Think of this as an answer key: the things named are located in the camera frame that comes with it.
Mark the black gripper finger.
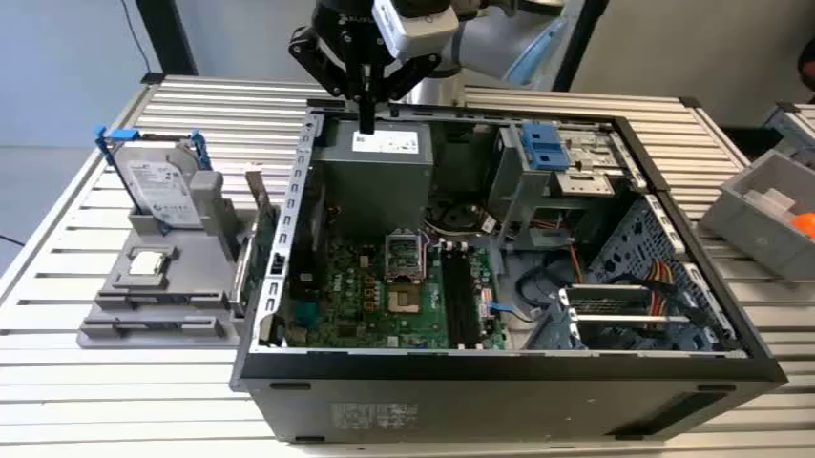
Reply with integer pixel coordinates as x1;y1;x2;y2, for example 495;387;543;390
366;52;443;135
288;26;368;135

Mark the blue RAM stick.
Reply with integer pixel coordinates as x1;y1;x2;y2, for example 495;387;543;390
108;322;216;331
100;294;224;306

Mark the RAM slot with black clips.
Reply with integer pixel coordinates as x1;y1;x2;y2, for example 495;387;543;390
455;240;478;349
440;240;462;349

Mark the RAM slot with white clips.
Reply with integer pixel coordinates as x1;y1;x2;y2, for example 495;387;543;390
463;240;486;349
447;240;468;349

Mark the grey power supply unit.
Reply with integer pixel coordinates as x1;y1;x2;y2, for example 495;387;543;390
315;118;438;239

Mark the blue drive bay latch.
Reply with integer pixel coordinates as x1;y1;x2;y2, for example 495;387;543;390
520;122;566;171

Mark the round case speaker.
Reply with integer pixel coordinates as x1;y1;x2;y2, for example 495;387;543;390
443;202;484;230

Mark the metal socket cover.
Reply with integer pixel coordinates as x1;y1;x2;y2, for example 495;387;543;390
384;233;427;281

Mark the grey metal drive cage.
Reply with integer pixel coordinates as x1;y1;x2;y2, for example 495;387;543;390
488;119;646;252

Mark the hard disk in blue carrier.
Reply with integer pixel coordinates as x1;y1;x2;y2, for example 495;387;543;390
93;126;215;235

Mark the black graphics card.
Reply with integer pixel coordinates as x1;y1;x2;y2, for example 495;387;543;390
232;169;283;319

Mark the CPU socket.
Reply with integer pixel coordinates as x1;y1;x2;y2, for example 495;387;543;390
386;281;427;315

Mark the grey parts rack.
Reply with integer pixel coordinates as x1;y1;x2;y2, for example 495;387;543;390
75;169;256;350

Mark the silver CPU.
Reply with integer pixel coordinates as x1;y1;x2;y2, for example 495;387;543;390
128;251;166;277

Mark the green motherboard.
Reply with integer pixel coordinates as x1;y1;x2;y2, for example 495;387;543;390
279;203;511;352

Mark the metal disk bay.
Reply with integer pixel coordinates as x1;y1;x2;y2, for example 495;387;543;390
527;281;695;352

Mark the white plastic block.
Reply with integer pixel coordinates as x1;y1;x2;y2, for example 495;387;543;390
744;188;798;216

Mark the grey storage bin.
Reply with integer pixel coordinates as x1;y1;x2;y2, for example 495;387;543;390
699;150;815;287

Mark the black PC case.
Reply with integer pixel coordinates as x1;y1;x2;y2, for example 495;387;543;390
228;97;790;445

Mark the orange ball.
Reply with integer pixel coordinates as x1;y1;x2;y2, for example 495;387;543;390
786;213;815;239

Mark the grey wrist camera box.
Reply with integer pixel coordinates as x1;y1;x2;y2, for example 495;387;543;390
371;0;460;56

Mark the black frame post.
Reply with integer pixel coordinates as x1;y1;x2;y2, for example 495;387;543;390
136;0;199;87
551;0;610;92

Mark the thin black wall cable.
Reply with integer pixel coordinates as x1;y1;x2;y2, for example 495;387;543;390
124;0;155;73

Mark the locking lever wire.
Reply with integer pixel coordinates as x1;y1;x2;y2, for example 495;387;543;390
422;227;436;283

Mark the black cable loop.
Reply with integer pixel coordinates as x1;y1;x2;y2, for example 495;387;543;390
514;264;566;328

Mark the orange yellow red wire bundle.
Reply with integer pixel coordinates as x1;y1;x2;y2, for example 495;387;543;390
639;259;676;334

